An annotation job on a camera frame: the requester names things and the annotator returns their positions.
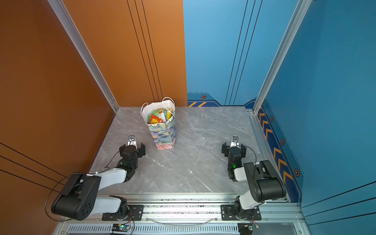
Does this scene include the floral paper bag white handles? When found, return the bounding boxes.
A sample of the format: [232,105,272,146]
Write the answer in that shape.
[140,97,177,150]

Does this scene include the red yellow snack packet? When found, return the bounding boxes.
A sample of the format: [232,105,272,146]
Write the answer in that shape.
[149,114,164,124]

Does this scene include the green snack pouch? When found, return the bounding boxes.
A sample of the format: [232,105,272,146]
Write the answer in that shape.
[148,109,166,122]

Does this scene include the yellow snack bag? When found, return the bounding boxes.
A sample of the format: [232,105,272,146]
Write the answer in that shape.
[165,108,173,121]

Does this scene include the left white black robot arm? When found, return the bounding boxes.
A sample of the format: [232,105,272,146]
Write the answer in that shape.
[51,140,146,221]

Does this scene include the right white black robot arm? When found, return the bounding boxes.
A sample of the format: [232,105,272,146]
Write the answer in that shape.
[221,137,287,220]

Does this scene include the left green circuit board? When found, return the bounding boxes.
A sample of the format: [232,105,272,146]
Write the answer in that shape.
[111,223,132,235]

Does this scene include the green circuit board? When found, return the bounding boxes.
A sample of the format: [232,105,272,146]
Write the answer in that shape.
[238,223,259,235]
[111,223,132,235]

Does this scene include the right green circuit board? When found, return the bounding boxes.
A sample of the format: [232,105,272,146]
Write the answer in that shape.
[238,223,259,235]

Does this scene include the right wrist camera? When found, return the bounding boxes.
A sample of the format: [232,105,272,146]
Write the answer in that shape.
[230,136,240,148]

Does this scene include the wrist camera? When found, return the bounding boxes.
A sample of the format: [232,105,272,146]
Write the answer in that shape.
[127,135,137,147]
[230,136,240,148]

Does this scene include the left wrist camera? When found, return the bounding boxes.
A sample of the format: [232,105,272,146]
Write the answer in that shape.
[127,135,137,147]

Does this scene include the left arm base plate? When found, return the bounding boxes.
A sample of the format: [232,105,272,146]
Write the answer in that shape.
[102,205,144,222]

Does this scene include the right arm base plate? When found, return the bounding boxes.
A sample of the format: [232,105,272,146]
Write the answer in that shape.
[220,204,262,221]

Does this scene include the aluminium frame rail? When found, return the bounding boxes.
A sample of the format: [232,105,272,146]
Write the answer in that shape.
[54,193,310,235]

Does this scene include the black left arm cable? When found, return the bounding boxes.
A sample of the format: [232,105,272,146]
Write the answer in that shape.
[44,151,121,221]

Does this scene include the right aluminium corner post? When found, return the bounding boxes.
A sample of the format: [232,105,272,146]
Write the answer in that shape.
[252,0,312,115]

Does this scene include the aluminium corner post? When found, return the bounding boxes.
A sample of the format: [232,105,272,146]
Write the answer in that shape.
[48,0,119,114]
[252,0,312,115]

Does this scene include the left aluminium corner post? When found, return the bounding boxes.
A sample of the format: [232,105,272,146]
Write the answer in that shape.
[48,0,119,114]

